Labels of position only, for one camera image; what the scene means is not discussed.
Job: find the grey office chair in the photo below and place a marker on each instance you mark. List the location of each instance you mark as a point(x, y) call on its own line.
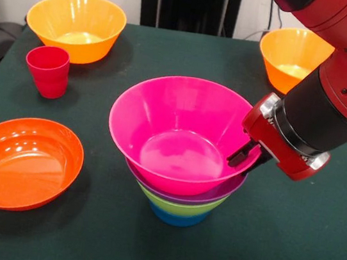
point(1, 41)

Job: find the dark green tablecloth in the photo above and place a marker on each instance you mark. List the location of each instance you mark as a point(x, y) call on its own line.
point(48, 241)

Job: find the red cup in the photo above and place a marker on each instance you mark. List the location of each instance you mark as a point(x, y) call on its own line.
point(49, 80)

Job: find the orange shallow bowl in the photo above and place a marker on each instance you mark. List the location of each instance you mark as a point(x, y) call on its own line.
point(19, 166)

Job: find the blue bowl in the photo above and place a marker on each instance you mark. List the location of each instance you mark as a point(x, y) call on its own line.
point(177, 219)

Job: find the yellow-orange large bowl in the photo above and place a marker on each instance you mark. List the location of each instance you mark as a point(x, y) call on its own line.
point(281, 77)
point(75, 48)

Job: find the pink large bowl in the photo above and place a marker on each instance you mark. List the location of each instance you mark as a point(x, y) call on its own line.
point(169, 110)

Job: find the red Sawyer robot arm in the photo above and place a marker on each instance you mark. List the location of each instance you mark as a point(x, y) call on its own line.
point(339, 79)

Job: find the large green bowl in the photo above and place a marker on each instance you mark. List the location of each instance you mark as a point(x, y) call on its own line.
point(169, 205)

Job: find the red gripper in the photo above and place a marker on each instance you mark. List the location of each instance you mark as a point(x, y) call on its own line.
point(272, 140)

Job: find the purple bowl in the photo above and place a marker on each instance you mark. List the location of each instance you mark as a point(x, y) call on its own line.
point(215, 197)

